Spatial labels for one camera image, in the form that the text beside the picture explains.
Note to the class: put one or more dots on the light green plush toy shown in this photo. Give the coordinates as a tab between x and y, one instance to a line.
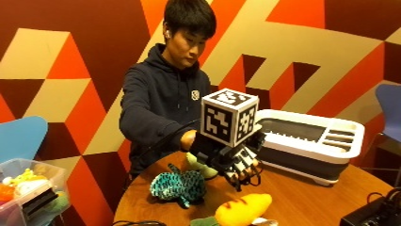
201	166

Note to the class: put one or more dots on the white cube with black markers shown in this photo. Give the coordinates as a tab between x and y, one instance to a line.
229	117

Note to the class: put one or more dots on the teal patterned plush toy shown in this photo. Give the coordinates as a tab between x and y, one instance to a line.
179	186

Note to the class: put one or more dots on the white and grey dish rack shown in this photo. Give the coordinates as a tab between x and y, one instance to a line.
310	141

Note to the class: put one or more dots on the the person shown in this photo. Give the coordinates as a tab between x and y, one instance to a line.
161	94

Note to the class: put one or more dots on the black electronic device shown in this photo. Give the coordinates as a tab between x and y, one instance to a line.
372	215

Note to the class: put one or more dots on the dark blue chair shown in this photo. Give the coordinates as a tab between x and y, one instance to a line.
391	109

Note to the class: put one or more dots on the clear plastic storage bin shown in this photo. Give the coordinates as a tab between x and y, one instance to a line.
59	179

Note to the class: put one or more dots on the black box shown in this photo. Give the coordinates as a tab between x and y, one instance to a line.
38	201

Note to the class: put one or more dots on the yellow and white plush toy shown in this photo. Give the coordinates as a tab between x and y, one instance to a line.
26	180

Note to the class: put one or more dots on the light blue chair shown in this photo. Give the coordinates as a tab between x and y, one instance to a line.
19	138

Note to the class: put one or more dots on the orange plush toy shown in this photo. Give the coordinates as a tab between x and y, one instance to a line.
6	192

